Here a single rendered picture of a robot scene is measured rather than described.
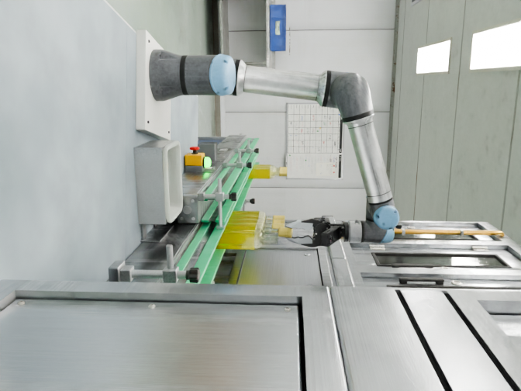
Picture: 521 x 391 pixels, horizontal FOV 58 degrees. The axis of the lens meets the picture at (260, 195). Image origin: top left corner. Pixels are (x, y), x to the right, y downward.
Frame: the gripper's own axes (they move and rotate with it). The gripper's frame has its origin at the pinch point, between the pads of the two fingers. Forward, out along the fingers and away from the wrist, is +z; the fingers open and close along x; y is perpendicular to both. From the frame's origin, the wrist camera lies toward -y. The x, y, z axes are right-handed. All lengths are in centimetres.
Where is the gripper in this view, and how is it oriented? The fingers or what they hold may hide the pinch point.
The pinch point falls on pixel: (289, 233)
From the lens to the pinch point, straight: 164.3
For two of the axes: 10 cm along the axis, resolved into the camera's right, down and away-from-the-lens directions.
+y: 0.6, -2.3, 9.7
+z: -10.0, -0.1, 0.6
